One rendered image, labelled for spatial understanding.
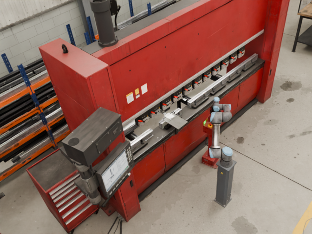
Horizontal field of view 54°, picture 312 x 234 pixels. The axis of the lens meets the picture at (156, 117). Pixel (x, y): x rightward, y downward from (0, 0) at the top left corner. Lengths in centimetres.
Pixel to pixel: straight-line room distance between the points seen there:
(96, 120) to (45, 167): 133
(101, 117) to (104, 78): 34
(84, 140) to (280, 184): 303
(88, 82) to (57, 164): 146
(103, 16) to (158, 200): 261
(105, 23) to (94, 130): 98
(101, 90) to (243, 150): 289
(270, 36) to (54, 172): 374
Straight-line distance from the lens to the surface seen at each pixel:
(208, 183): 456
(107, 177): 285
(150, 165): 409
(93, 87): 271
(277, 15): 510
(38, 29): 731
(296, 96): 625
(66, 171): 372
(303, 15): 718
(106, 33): 298
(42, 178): 376
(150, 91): 355
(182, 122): 395
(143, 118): 366
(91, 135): 258
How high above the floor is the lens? 367
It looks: 41 degrees down
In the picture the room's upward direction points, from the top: 7 degrees counter-clockwise
